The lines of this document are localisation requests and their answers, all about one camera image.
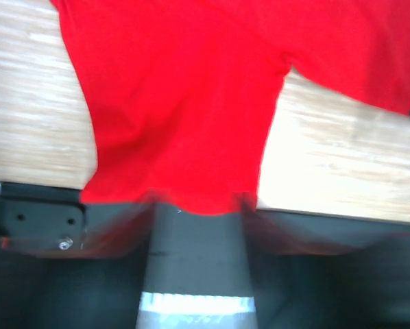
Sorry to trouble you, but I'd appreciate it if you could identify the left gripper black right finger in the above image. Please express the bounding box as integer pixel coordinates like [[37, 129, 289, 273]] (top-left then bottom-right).
[[241, 197, 362, 256]]

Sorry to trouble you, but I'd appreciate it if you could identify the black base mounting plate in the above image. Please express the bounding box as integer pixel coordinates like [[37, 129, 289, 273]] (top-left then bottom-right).
[[0, 182, 410, 328]]

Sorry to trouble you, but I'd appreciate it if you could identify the red t-shirt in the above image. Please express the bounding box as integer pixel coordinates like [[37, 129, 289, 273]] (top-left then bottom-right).
[[53, 1, 410, 215]]

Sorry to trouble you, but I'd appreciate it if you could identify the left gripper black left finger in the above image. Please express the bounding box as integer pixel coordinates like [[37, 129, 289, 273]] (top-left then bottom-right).
[[84, 199, 154, 257]]

